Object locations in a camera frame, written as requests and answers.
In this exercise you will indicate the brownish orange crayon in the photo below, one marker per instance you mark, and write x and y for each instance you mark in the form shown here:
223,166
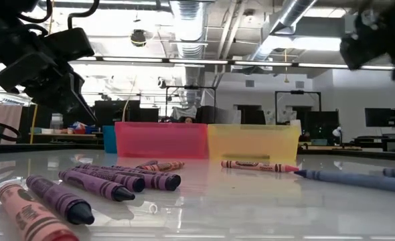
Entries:
246,156

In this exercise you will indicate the LED light bar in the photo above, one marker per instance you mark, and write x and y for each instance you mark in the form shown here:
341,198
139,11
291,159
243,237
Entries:
201,61

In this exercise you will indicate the person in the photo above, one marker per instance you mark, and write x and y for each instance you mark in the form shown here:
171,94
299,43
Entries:
188,119

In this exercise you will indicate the white cup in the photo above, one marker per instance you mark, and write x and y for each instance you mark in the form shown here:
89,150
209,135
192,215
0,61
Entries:
295,123

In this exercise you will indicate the black metal stand frame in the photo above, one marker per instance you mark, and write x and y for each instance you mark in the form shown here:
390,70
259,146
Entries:
191,87
298,91

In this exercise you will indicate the pink cloth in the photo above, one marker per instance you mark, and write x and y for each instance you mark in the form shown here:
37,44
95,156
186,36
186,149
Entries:
1,115

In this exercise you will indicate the small pink plastic bin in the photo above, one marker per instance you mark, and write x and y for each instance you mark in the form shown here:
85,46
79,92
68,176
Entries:
160,140

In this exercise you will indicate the grey hanging cloth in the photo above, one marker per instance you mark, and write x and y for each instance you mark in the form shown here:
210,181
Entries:
184,113

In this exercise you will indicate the black partition panels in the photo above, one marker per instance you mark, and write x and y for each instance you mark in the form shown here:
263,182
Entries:
117,114

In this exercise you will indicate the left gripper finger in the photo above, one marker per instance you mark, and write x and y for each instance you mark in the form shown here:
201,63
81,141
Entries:
70,103
77,85

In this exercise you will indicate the round white ceiling fixture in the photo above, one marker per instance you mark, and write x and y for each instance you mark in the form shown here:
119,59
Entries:
249,17

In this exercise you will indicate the small yellow plastic bin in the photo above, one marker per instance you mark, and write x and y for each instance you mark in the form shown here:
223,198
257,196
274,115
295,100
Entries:
251,142

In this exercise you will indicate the wooden shelf table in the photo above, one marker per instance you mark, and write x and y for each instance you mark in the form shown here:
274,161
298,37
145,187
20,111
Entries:
63,135

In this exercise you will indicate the red crayon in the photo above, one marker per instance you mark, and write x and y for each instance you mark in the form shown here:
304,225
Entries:
165,166
257,166
26,214

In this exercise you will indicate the blue box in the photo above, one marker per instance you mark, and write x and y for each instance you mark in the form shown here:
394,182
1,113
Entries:
92,129

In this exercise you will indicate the black computer monitor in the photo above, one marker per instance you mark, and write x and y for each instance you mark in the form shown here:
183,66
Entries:
380,117

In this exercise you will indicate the large teal plastic bin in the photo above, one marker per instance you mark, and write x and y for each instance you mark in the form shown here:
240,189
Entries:
109,139

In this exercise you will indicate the white desk lamp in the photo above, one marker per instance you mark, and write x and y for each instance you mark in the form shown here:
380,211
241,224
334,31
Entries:
337,131

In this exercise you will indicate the silver spiral ventilation duct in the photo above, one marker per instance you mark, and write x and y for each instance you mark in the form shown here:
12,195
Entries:
189,20
284,20

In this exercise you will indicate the red box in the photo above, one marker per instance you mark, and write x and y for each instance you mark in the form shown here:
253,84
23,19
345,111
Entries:
79,130

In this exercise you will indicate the black cabinet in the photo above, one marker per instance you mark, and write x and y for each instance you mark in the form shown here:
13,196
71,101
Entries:
319,127

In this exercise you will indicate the clear plastic jar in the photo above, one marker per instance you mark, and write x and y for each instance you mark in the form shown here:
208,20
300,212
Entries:
57,122

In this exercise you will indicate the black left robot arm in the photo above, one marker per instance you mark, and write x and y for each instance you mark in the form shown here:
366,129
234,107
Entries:
3,37

